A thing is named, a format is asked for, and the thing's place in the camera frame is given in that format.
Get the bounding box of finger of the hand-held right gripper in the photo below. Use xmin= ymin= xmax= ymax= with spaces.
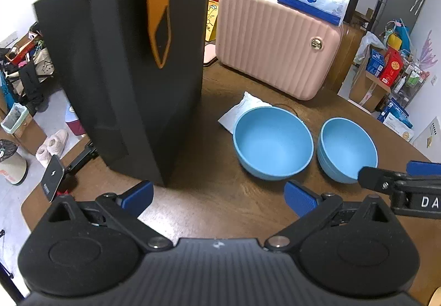
xmin=407 ymin=160 xmax=441 ymax=175
xmin=358 ymin=166 xmax=409 ymax=194

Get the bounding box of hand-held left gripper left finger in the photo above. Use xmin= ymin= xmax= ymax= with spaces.
xmin=45 ymin=180 xmax=174 ymax=253

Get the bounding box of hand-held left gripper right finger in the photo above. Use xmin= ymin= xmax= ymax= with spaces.
xmin=265 ymin=180 xmax=402 ymax=253

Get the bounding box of blue white packet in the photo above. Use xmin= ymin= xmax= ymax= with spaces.
xmin=377 ymin=97 xmax=414 ymax=141

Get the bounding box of black phone holder tripod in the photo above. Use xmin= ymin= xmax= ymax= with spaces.
xmin=57 ymin=141 xmax=100 ymax=196

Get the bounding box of cardboard box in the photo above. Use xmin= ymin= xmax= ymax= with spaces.
xmin=348 ymin=65 xmax=386 ymax=113
xmin=0 ymin=109 xmax=47 ymax=155

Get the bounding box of black phone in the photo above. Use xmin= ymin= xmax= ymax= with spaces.
xmin=39 ymin=155 xmax=64 ymax=203

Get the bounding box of light blue printed pad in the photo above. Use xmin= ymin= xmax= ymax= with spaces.
xmin=65 ymin=104 xmax=87 ymax=137

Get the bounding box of beige fuzzy slipper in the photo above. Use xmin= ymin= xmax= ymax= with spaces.
xmin=46 ymin=129 xmax=69 ymax=157
xmin=36 ymin=144 xmax=52 ymax=169

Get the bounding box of red box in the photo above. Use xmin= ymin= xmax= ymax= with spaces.
xmin=379 ymin=47 xmax=404 ymax=87

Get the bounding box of white paper sheet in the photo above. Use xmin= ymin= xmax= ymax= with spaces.
xmin=218 ymin=91 xmax=273 ymax=134

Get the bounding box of black paper bag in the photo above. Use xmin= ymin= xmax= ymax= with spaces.
xmin=33 ymin=0 xmax=213 ymax=187

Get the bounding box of blue box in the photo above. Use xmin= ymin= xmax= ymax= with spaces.
xmin=365 ymin=49 xmax=386 ymax=77

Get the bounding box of brown wooden chair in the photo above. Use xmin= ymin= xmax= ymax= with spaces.
xmin=324 ymin=23 xmax=366 ymax=93

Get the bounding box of white trash bucket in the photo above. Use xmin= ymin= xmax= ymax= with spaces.
xmin=0 ymin=139 xmax=30 ymax=186

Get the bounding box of white plastic bag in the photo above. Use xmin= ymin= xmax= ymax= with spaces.
xmin=353 ymin=31 xmax=384 ymax=63

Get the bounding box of blue bag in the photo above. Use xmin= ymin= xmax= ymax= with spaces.
xmin=384 ymin=18 xmax=412 ymax=48

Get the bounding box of green plastic basket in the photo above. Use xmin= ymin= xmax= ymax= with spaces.
xmin=1 ymin=103 xmax=30 ymax=134

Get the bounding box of black garment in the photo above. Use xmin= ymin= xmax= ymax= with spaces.
xmin=17 ymin=63 xmax=45 ymax=117

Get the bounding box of pink flat case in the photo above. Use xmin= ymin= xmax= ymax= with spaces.
xmin=203 ymin=41 xmax=217 ymax=67

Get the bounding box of pink ribbed suitcase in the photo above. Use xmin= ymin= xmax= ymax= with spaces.
xmin=215 ymin=0 xmax=348 ymax=101

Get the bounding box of beige folding wagon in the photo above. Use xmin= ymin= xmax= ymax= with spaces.
xmin=5 ymin=47 xmax=57 ymax=86

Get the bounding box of yellow printed bag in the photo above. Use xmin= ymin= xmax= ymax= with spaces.
xmin=206 ymin=0 xmax=221 ymax=42

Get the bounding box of wire storage rack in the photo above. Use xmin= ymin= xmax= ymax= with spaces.
xmin=393 ymin=51 xmax=431 ymax=110

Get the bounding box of purple wing wall decoration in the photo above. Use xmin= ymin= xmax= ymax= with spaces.
xmin=415 ymin=28 xmax=440 ymax=70

